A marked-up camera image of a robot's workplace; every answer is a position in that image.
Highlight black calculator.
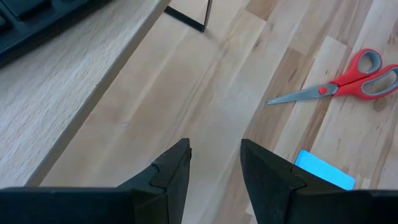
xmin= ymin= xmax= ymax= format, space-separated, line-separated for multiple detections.
xmin=0 ymin=0 xmax=106 ymax=68

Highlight red handled scissors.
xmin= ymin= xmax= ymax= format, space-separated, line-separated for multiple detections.
xmin=266 ymin=47 xmax=398 ymax=106

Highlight blue sticky note pad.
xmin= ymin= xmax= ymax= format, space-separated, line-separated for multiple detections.
xmin=293 ymin=149 xmax=357 ymax=192

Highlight side desk with black legs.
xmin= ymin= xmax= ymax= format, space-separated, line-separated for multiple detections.
xmin=0 ymin=0 xmax=214 ymax=187

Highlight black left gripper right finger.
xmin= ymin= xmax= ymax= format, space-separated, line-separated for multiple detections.
xmin=239 ymin=138 xmax=398 ymax=224

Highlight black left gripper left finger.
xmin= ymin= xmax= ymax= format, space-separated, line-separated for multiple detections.
xmin=0 ymin=138 xmax=192 ymax=224

